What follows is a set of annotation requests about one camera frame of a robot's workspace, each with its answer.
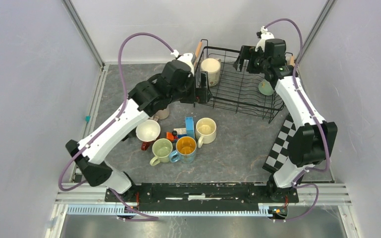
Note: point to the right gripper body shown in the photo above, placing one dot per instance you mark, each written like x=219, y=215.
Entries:
x=257, y=62

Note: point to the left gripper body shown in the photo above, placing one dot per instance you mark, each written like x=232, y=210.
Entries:
x=193, y=95

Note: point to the cream floral mug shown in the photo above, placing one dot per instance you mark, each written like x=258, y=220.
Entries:
x=212, y=68

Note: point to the cream cup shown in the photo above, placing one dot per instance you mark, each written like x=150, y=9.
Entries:
x=206, y=131

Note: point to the pink mug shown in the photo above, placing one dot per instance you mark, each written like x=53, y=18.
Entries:
x=161, y=114

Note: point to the blue mug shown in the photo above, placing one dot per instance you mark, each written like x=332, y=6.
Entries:
x=185, y=150

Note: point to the red mug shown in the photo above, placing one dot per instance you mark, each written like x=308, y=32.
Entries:
x=148, y=132

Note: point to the green mug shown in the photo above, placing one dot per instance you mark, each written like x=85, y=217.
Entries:
x=161, y=150

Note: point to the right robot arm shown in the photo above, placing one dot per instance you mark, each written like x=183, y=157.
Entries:
x=314, y=137

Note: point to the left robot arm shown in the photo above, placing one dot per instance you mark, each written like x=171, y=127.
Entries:
x=175, y=83

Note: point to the toy block structure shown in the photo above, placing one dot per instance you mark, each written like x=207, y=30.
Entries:
x=177, y=133

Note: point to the checkerboard calibration board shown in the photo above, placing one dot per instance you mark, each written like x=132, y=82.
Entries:
x=278, y=154

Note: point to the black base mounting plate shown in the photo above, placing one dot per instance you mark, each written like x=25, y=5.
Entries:
x=206, y=197

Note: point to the black wire dish rack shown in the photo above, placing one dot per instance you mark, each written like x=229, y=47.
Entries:
x=237, y=90

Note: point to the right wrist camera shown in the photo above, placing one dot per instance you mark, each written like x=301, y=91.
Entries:
x=263, y=35

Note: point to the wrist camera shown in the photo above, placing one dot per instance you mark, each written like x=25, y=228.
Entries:
x=263, y=35
x=187, y=58

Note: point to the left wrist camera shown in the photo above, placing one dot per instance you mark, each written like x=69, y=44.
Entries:
x=187, y=58

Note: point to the slotted cable duct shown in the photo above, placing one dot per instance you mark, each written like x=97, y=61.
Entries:
x=119, y=210

